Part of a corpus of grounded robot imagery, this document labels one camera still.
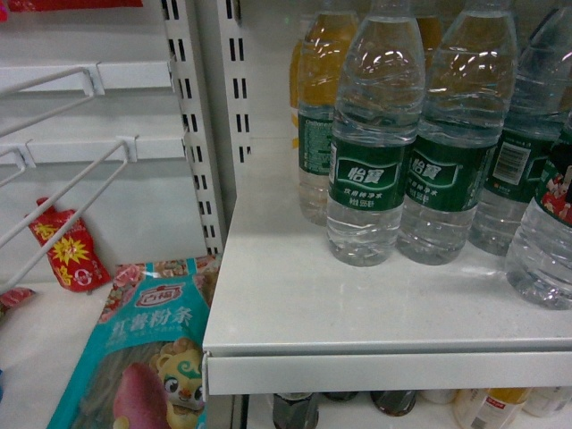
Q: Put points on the red package at top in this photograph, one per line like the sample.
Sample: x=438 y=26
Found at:
x=30 y=6

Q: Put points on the dark sauce bottle left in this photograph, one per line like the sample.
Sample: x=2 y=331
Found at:
x=295 y=410

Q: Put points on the upper white wire hook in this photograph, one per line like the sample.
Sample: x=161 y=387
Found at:
x=85 y=79

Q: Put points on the orange juice bottle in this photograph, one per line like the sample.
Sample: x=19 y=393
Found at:
x=430 y=27
x=297 y=80

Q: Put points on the rear water bottle before juice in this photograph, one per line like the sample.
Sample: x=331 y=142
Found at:
x=322 y=54

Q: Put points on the orange juice bottle right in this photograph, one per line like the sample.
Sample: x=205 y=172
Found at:
x=430 y=27

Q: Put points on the water bottle with barcode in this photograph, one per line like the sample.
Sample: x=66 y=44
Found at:
x=538 y=109

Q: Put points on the orange juice bottle left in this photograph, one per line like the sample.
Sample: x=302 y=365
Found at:
x=297 y=80

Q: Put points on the teal sweet potato noodle bag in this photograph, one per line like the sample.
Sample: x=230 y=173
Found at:
x=142 y=366

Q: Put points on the white bottle orange label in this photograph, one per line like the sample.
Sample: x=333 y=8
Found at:
x=489 y=408

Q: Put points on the white hook rail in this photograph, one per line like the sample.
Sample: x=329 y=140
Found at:
x=36 y=152
x=115 y=76

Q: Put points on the white hook rail upper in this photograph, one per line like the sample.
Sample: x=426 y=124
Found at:
x=115 y=76

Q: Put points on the red snack packet hanging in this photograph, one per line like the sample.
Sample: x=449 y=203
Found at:
x=73 y=258

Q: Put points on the white slotted upright post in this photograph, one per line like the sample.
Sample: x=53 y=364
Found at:
x=189 y=82

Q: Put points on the white inner slotted upright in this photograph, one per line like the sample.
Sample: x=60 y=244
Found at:
x=224 y=50

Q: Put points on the dark sauce bottle right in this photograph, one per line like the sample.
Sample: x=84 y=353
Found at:
x=394 y=403

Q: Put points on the white hook rail lower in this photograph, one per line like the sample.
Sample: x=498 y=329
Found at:
x=36 y=152

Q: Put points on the dark sauce bottle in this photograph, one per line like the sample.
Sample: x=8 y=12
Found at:
x=295 y=410
x=394 y=403

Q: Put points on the red floral packet left edge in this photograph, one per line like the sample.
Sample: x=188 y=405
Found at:
x=13 y=298

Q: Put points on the lower white wire hook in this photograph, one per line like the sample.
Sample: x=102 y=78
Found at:
x=67 y=192

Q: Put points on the white wire hook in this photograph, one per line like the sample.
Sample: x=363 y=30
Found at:
x=85 y=79
x=67 y=192

